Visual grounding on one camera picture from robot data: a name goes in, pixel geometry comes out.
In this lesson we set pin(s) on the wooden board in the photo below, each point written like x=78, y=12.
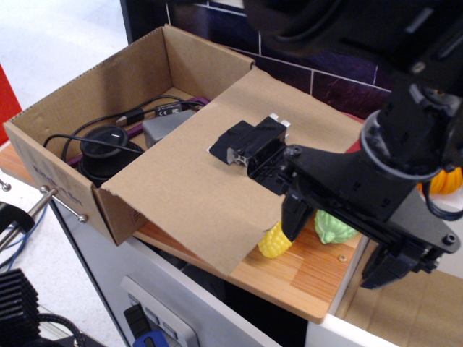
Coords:
x=308, y=280

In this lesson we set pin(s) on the purple flat case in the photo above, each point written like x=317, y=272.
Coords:
x=152, y=108

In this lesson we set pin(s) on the brown cardboard box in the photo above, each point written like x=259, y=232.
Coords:
x=213, y=209

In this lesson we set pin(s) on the orange toy pumpkin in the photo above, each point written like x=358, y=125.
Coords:
x=446, y=182

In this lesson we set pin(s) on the grey power strip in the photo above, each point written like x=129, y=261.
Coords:
x=178, y=332

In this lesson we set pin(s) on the metal clamp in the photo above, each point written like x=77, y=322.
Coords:
x=18, y=221

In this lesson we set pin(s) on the black heat sink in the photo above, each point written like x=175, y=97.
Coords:
x=19, y=310

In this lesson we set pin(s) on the blue plug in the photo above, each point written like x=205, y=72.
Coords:
x=154, y=338

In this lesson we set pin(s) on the black taped block on flap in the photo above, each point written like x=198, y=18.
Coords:
x=258, y=148

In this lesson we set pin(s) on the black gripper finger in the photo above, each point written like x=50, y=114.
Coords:
x=390, y=264
x=295, y=213

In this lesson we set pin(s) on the yellow toy corn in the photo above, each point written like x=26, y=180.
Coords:
x=274, y=243

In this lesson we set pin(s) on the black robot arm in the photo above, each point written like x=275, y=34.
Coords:
x=418, y=130

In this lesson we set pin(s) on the black round lens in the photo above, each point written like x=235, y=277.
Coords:
x=105, y=152

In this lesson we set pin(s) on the green toy vegetable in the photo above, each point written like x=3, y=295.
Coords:
x=331, y=230

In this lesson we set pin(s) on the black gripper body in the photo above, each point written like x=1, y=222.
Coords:
x=380, y=205

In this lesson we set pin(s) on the grey power adapter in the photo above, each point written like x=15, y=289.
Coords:
x=156, y=129

